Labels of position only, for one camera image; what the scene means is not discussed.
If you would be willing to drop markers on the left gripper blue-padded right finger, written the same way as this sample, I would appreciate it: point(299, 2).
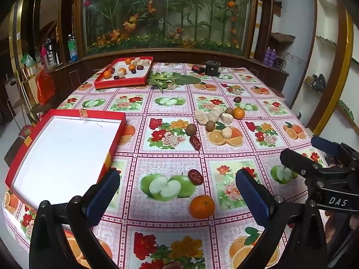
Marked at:
point(255, 196)

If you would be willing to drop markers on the person's right hand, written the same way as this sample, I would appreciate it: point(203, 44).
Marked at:
point(341, 230)

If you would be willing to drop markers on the white cut fruit chunk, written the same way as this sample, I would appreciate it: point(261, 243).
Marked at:
point(227, 118)

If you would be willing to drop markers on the steel thermos flask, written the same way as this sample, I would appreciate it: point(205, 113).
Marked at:
point(51, 47)

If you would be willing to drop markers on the far red tray with fruits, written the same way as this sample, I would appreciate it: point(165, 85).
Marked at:
point(125, 72)

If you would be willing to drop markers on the green label plastic bottle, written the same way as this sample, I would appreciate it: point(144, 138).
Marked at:
point(72, 46)

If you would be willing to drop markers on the large red tray white inside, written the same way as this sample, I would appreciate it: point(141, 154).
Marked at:
point(65, 153)

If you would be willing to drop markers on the small red black box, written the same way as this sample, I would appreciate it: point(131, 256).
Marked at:
point(198, 69)

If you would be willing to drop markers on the dark purple plum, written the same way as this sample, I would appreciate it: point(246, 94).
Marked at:
point(237, 99)

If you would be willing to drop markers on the red date table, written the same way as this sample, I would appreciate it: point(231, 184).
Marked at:
point(195, 142)

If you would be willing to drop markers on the brown small kiwi behind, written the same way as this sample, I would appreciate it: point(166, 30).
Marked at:
point(229, 111)

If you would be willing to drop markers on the glass panel with artificial flowers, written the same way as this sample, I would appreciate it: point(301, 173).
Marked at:
point(215, 25)

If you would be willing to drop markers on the purple bottles on shelf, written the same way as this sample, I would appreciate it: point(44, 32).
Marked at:
point(270, 57)

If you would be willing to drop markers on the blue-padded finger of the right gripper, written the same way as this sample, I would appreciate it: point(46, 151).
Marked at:
point(298, 163)
point(328, 147)

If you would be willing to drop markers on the green leafy vegetables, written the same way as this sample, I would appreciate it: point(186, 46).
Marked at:
point(164, 79)

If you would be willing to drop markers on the white peeled fruit ball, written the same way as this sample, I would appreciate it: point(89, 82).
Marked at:
point(226, 133)

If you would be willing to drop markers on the orange mandarin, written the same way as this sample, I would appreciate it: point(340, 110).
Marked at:
point(238, 113)
point(202, 207)

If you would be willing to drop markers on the white lumpy fruit piece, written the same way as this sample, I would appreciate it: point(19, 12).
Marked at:
point(201, 117)

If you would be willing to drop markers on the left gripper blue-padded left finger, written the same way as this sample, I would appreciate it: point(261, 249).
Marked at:
point(99, 196)

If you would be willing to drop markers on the orange red plastic bag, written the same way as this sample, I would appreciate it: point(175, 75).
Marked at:
point(45, 87)

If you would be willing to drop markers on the red date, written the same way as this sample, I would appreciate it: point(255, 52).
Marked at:
point(195, 177)

